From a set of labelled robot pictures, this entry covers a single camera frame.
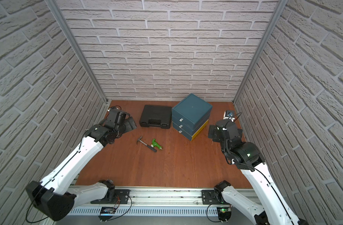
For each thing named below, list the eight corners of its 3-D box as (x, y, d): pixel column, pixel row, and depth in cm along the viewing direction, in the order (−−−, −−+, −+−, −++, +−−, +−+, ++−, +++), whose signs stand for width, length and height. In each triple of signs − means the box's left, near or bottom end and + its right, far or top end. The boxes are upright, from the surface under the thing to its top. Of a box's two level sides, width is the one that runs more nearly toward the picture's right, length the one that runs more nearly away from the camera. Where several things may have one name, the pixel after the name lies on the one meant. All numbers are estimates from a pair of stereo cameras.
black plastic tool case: (140, 128, 103) (138, 124, 98) (144, 110, 115) (142, 105, 110) (171, 129, 103) (171, 124, 99) (171, 110, 115) (171, 105, 111)
